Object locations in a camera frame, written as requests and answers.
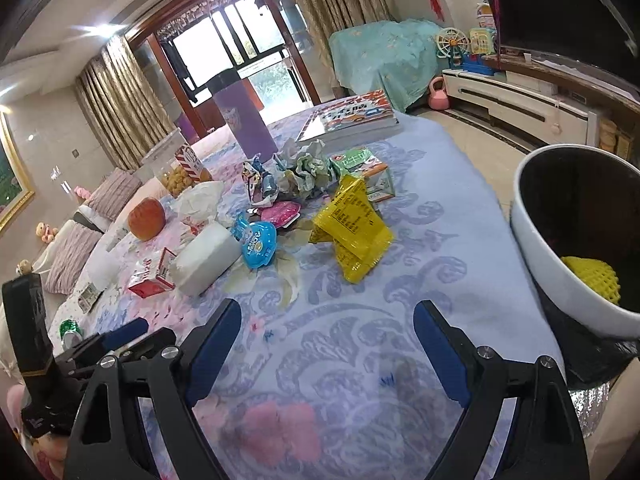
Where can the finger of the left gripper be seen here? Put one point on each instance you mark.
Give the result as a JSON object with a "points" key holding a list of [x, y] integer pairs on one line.
{"points": [[98, 345], [141, 348]]}

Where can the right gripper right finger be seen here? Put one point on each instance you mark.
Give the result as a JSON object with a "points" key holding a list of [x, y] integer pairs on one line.
{"points": [[544, 440]]}

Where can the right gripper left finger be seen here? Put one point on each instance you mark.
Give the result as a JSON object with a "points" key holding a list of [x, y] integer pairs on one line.
{"points": [[109, 440]]}

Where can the cartoon duck snack wrapper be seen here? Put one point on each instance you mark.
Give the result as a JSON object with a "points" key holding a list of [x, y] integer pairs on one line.
{"points": [[262, 189]]}

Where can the yellow snack wrapper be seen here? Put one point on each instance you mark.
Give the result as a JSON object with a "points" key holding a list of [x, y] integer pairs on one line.
{"points": [[359, 235]]}

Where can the black trash bag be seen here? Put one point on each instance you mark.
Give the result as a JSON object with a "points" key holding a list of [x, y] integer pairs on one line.
{"points": [[589, 360]]}

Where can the white round trash bin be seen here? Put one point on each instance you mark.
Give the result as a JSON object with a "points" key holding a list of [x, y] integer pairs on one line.
{"points": [[572, 200]]}

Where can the green drink can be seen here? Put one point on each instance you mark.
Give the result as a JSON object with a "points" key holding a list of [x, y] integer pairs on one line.
{"points": [[70, 333]]}

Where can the red white small carton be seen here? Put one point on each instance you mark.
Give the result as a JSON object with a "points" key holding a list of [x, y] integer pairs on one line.
{"points": [[151, 274]]}

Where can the pink striped cushion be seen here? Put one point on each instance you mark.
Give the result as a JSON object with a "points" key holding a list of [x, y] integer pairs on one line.
{"points": [[72, 248]]}

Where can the white tissue pack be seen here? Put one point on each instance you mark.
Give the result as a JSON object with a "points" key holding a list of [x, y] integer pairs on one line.
{"points": [[204, 259]]}

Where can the crumpled white tissue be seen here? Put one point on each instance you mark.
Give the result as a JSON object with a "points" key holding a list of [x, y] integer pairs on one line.
{"points": [[197, 206]]}

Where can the blue jelly cup wrapper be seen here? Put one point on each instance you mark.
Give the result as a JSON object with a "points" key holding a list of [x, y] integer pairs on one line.
{"points": [[258, 240]]}

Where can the yellow foam fruit net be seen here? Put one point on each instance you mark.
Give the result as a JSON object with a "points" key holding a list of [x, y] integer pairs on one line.
{"points": [[597, 275]]}

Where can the clear popcorn jar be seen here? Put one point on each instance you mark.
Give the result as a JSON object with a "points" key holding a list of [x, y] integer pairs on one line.
{"points": [[174, 163]]}

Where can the pink plastic cup lid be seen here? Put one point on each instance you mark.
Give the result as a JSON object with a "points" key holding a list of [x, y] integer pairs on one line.
{"points": [[281, 214]]}

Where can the floral blue pink tablecloth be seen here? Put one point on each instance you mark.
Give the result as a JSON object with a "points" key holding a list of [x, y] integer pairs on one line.
{"points": [[327, 379]]}

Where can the gold striped left curtain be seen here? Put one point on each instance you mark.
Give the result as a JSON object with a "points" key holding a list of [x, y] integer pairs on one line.
{"points": [[120, 105]]}

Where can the purple tumbler black lid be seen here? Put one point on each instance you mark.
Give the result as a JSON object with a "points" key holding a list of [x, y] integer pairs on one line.
{"points": [[241, 115]]}

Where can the green white milk carton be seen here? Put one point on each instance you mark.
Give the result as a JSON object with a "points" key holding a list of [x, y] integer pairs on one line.
{"points": [[362, 163]]}

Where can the stack of colourful books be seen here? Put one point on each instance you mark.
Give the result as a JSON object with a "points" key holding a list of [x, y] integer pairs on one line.
{"points": [[347, 117]]}

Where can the white TV cabinet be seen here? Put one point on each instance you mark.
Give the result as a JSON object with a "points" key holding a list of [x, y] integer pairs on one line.
{"points": [[550, 119]]}

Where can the pink kettlebell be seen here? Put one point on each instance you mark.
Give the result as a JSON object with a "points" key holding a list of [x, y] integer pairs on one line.
{"points": [[438, 98]]}

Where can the teal cloth covered furniture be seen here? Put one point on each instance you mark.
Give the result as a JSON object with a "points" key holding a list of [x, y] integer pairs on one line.
{"points": [[399, 58]]}

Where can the toy ferris wheel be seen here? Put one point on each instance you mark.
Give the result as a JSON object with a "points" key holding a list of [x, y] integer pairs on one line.
{"points": [[452, 45]]}

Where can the black television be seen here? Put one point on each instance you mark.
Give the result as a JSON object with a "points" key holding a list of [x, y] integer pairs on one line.
{"points": [[600, 33]]}

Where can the gold framed wall painting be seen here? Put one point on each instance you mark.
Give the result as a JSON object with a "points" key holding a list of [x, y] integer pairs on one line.
{"points": [[16, 187]]}

